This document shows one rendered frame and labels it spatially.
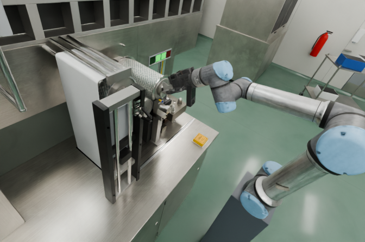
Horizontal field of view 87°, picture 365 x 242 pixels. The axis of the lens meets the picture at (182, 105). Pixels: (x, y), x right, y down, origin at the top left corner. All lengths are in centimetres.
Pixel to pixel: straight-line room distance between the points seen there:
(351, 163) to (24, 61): 107
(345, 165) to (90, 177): 96
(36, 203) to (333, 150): 107
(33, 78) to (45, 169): 43
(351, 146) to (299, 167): 17
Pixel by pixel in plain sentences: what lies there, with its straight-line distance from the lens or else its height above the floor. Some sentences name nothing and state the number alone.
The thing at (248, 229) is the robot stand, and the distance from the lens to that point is 123.
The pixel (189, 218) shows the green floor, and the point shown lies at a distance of 198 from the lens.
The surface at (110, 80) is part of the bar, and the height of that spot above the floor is 144.
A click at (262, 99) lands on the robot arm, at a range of 81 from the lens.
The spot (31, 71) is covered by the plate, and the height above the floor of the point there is 134.
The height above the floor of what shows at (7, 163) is 95.
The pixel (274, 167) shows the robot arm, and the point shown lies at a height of 113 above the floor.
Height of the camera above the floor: 180
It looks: 38 degrees down
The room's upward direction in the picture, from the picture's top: 13 degrees clockwise
